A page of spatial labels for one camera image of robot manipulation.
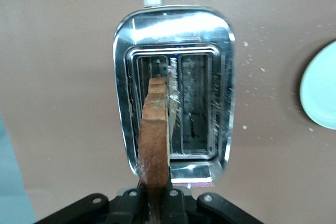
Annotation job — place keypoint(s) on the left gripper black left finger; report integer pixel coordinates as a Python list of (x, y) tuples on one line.
[(123, 208)]

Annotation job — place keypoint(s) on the mint green plate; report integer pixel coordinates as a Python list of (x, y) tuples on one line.
[(321, 87)]

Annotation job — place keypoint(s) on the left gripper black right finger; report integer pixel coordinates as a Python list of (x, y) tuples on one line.
[(176, 208)]

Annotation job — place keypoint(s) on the beige and chrome toaster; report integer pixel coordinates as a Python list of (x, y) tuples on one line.
[(126, 77)]

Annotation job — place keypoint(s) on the brown bread slice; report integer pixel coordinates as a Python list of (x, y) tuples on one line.
[(155, 134)]

